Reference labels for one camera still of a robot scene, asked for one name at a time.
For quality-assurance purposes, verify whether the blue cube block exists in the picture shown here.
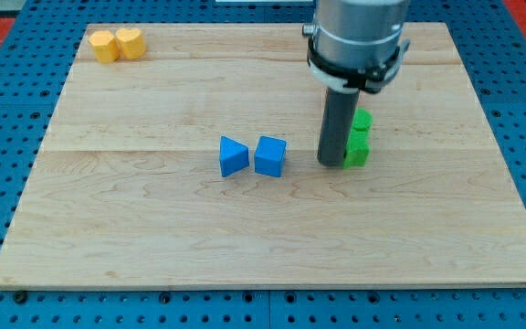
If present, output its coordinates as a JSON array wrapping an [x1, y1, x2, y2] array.
[[254, 136, 287, 177]]

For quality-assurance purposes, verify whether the blue triangle block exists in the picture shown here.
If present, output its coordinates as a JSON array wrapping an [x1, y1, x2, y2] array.
[[219, 136, 249, 177]]

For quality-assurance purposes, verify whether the wooden board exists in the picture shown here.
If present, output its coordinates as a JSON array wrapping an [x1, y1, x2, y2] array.
[[0, 23, 526, 291]]

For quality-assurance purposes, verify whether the green star block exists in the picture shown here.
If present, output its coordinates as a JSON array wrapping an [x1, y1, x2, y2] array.
[[342, 131, 371, 169]]

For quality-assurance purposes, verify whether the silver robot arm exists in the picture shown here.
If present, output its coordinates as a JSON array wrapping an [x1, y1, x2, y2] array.
[[302, 0, 410, 94]]

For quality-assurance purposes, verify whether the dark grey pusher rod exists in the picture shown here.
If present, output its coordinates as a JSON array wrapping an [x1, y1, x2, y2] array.
[[317, 88, 360, 167]]

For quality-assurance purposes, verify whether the yellow heart block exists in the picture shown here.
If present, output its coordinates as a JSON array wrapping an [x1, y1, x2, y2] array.
[[116, 28, 147, 59]]

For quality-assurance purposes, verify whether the yellow hexagon block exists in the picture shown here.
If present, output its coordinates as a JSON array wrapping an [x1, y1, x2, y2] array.
[[88, 30, 120, 63]]

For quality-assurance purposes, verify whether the green round block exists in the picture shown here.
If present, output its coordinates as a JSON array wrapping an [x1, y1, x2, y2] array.
[[352, 108, 373, 133]]

